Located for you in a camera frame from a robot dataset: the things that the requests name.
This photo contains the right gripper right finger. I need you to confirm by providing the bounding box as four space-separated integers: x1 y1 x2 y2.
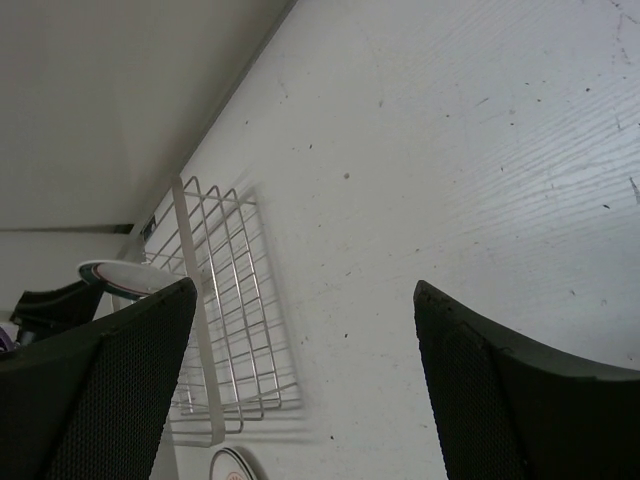
413 280 639 479

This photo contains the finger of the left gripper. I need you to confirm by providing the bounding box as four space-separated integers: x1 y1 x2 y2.
10 281 104 345

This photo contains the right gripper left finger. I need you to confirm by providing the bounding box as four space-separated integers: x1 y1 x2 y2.
1 278 197 479

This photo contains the green rimmed back plate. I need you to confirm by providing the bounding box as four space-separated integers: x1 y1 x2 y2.
77 260 180 301

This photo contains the orange sunburst plate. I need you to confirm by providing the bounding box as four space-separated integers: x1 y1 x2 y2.
209 447 260 480

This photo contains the wire dish rack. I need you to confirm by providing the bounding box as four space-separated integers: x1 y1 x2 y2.
145 177 301 448

